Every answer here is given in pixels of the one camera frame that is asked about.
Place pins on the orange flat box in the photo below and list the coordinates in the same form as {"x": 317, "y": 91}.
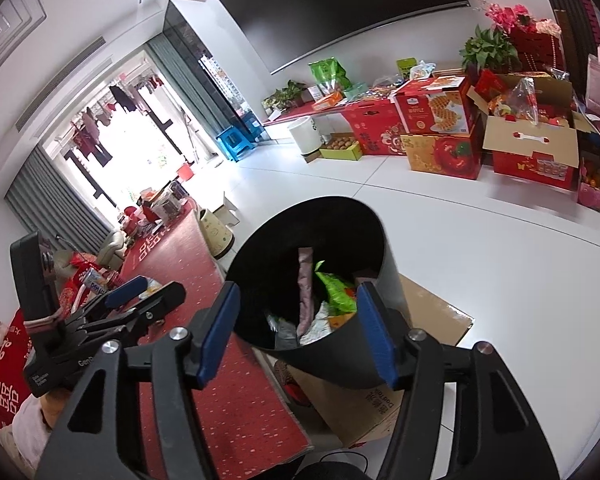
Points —
{"x": 327, "y": 101}

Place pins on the white television console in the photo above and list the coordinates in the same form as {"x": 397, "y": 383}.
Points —
{"x": 300, "y": 110}

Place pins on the clear plastic jar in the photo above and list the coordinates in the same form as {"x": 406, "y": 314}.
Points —
{"x": 169, "y": 207}

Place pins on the blue plastic stool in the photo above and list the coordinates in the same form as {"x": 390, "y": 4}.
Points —
{"x": 234, "y": 142}

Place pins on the white open carton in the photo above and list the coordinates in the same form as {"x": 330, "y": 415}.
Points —
{"x": 227, "y": 210}

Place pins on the large potted plant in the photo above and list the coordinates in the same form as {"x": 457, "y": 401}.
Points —
{"x": 490, "y": 50}

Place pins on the small green box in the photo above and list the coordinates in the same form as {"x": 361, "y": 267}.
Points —
{"x": 406, "y": 67}

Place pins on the red round table cover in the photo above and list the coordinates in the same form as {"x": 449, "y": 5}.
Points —
{"x": 152, "y": 245}

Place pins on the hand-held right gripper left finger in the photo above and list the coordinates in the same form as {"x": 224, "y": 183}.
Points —
{"x": 220, "y": 332}

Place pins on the ceiling air vent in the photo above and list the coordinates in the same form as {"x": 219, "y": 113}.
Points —
{"x": 60, "y": 82}

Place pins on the narrow grey curtain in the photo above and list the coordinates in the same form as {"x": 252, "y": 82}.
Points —
{"x": 180, "y": 85}

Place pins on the green box of kiwis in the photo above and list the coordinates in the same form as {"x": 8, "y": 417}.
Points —
{"x": 340, "y": 146}

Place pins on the wide grey curtain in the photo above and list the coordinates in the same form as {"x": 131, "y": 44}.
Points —
{"x": 55, "y": 200}

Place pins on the large black television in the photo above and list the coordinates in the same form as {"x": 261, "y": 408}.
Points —
{"x": 330, "y": 10}

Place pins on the tall printed drink can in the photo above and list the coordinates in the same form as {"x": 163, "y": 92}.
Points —
{"x": 92, "y": 280}

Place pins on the pink flower bouquet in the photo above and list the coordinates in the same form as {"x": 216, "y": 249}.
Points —
{"x": 525, "y": 30}

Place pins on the pink long box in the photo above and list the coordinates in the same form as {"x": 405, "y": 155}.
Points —
{"x": 305, "y": 290}

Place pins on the beige armchair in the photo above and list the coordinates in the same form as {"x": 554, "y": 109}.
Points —
{"x": 112, "y": 250}

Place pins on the open red cardboard box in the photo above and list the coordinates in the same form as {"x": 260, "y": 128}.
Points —
{"x": 530, "y": 145}

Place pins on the hanging laundry row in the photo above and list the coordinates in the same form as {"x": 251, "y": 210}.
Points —
{"x": 95, "y": 135}

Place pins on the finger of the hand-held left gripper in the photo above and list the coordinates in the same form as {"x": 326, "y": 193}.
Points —
{"x": 125, "y": 290}
{"x": 160, "y": 300}

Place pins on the small potted plant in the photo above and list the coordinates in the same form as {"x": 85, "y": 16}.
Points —
{"x": 285, "y": 94}

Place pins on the green printed bag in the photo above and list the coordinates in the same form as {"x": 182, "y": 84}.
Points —
{"x": 330, "y": 75}

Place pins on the white cylindrical bin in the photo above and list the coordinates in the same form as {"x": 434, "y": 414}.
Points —
{"x": 305, "y": 135}

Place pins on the cream patterned wastebasket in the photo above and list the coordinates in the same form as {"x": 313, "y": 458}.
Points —
{"x": 215, "y": 235}

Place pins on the black trash bin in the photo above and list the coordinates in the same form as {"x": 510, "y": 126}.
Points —
{"x": 280, "y": 230}

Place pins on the black glass cabinet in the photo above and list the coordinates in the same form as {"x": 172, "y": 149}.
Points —
{"x": 190, "y": 35}

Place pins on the yellow red apple box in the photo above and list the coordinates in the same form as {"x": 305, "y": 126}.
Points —
{"x": 440, "y": 157}

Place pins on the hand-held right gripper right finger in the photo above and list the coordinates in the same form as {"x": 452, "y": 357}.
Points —
{"x": 377, "y": 335}

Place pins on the brown cardboard box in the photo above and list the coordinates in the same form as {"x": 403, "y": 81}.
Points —
{"x": 420, "y": 320}

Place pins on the red printed sofa blanket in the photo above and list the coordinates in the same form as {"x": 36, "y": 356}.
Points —
{"x": 0, "y": 385}

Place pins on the green snack bag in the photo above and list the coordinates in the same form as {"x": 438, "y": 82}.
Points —
{"x": 335, "y": 290}

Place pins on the person's left forearm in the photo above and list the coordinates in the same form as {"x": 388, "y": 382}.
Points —
{"x": 25, "y": 430}

